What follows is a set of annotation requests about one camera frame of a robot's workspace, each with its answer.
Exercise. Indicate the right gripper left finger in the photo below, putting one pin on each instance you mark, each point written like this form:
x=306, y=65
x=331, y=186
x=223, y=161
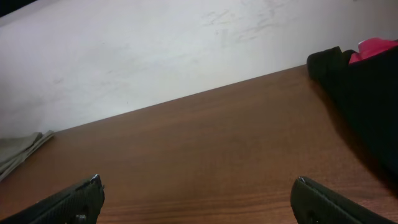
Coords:
x=79, y=203

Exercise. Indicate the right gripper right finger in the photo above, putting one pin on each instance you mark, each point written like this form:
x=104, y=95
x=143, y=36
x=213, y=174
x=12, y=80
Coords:
x=313, y=203

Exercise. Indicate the khaki shorts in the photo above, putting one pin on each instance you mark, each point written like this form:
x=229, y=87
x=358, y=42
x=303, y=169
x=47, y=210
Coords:
x=15, y=151

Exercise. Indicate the black garment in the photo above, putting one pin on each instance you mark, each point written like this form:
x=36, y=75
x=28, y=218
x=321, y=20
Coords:
x=365, y=94

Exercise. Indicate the red and white garment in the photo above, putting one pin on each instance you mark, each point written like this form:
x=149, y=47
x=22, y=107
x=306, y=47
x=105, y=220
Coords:
x=371, y=47

